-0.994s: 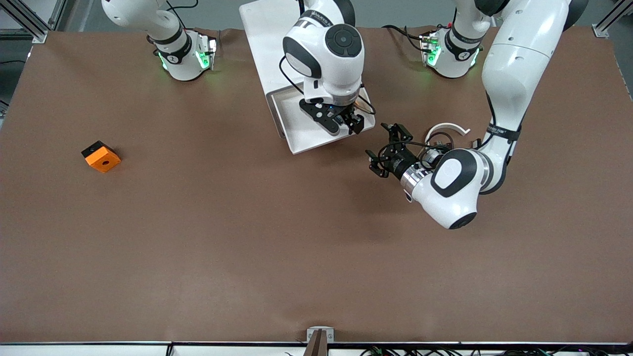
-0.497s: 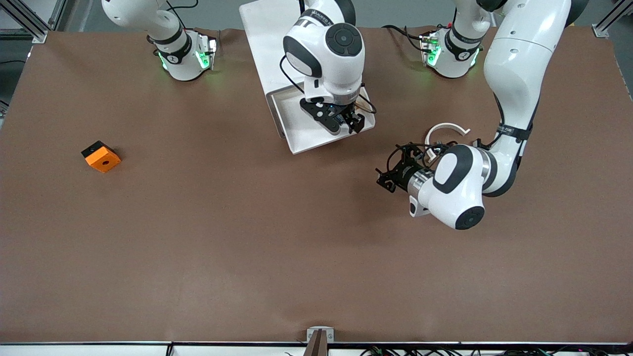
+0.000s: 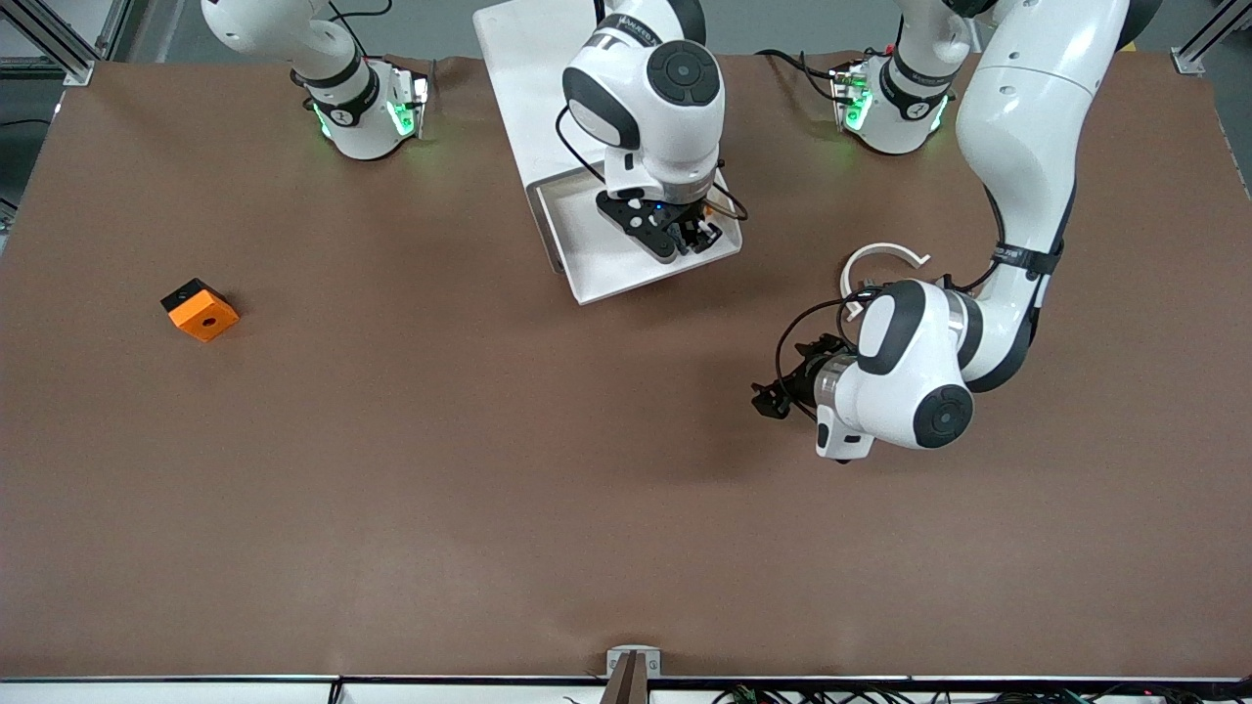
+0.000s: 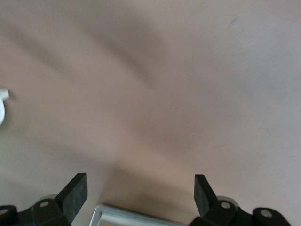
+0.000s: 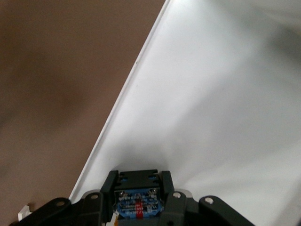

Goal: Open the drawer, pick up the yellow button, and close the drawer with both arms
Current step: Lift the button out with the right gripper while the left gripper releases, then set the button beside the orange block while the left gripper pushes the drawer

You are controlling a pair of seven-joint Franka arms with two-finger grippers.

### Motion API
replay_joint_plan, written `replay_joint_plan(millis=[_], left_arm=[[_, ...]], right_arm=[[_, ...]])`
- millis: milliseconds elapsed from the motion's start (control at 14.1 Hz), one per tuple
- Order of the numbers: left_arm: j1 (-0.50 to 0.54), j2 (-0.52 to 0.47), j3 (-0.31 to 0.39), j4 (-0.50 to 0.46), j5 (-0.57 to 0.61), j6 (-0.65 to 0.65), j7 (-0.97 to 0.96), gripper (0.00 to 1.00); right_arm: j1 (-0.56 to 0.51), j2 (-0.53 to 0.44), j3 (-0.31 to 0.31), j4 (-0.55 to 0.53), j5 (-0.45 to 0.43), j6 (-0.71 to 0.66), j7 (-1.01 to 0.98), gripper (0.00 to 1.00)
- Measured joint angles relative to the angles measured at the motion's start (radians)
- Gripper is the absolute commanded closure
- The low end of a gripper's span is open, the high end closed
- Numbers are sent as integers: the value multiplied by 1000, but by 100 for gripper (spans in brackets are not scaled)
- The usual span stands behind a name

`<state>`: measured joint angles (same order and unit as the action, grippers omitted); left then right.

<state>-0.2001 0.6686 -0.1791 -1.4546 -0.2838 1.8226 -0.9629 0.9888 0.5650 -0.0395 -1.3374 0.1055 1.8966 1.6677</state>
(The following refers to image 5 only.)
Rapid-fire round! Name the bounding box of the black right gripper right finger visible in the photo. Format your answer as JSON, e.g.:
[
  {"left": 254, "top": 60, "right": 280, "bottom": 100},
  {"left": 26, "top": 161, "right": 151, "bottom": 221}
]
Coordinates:
[{"left": 159, "top": 170, "right": 257, "bottom": 226}]

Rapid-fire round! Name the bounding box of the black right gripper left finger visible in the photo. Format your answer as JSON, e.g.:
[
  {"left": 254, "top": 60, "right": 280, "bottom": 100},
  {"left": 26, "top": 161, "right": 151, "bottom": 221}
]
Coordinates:
[{"left": 9, "top": 170, "right": 119, "bottom": 226}]

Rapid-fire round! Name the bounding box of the orange push button switch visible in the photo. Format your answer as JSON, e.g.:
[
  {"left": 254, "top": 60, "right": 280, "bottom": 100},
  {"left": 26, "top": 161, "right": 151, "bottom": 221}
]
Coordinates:
[{"left": 112, "top": 169, "right": 166, "bottom": 226}]

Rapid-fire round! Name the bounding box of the brown table mat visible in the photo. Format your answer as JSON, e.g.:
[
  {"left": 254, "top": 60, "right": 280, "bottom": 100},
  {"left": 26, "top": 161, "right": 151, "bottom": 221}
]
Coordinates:
[{"left": 0, "top": 0, "right": 170, "bottom": 226}]

